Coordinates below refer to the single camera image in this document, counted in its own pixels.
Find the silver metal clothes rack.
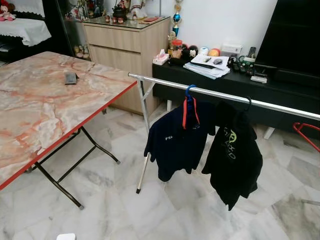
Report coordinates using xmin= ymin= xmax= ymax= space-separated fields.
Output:
xmin=128 ymin=72 xmax=320 ymax=206

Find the white socket box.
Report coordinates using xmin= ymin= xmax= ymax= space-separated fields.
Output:
xmin=221 ymin=45 xmax=243 ymax=57

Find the red tray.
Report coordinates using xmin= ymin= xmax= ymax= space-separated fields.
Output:
xmin=141 ymin=16 xmax=161 ymax=24

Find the blue plastic hanger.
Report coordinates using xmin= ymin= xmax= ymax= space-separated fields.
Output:
xmin=184 ymin=84 xmax=197 ymax=103

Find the black green electronic gadget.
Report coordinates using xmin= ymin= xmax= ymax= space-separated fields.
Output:
xmin=227 ymin=55 xmax=257 ymax=76

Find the black shirt green print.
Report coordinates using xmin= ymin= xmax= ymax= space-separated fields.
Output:
xmin=201 ymin=100 xmax=264 ymax=211

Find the white lace cloth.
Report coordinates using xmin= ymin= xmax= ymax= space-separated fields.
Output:
xmin=10 ymin=0 xmax=46 ymax=18
xmin=0 ymin=18 xmax=52 ymax=47

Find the pink plush toy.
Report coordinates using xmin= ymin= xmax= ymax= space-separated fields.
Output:
xmin=0 ymin=2 xmax=17 ymax=22

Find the stack of white papers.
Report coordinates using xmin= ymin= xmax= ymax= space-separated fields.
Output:
xmin=183 ymin=54 xmax=231 ymax=80

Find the red-lidded jar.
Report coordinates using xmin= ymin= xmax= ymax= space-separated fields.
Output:
xmin=171 ymin=39 xmax=184 ymax=57

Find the black wallet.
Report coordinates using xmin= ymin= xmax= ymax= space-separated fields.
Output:
xmin=64 ymin=72 xmax=80 ymax=85

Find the dark teapot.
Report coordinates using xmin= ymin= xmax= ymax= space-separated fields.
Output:
xmin=111 ymin=2 xmax=128 ymax=21

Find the light wooden cabinet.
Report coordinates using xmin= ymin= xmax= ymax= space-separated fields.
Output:
xmin=81 ymin=16 xmax=172 ymax=115

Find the pink tissue box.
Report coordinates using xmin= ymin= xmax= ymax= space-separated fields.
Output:
xmin=152 ymin=50 xmax=171 ymax=66

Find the black folding table leg frame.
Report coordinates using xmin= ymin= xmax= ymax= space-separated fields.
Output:
xmin=25 ymin=125 xmax=121 ymax=210

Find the black TV console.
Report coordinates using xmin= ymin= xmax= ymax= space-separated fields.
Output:
xmin=151 ymin=62 xmax=320 ymax=141

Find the black plush toy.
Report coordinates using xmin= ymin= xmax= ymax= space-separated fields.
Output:
xmin=169 ymin=45 xmax=199 ymax=67

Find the black flat television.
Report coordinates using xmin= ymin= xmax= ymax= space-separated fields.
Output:
xmin=254 ymin=0 xmax=320 ymax=76

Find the blue gold trophy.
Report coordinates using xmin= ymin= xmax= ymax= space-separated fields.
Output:
xmin=171 ymin=0 xmax=182 ymax=38

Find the red plastic hanger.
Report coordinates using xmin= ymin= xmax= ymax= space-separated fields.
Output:
xmin=292 ymin=122 xmax=320 ymax=152

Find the navy polo shirt red collar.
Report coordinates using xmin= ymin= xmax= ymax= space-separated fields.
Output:
xmin=144 ymin=97 xmax=217 ymax=183

